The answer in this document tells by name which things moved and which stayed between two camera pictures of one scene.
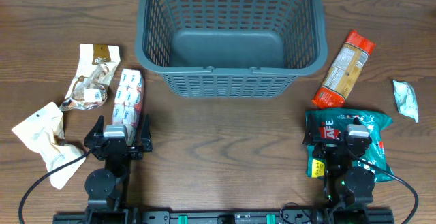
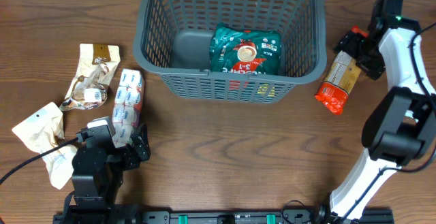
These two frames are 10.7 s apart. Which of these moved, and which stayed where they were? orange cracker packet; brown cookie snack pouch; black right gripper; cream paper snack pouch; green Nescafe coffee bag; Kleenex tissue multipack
Moved: green Nescafe coffee bag; black right gripper
Stayed: Kleenex tissue multipack; cream paper snack pouch; orange cracker packet; brown cookie snack pouch
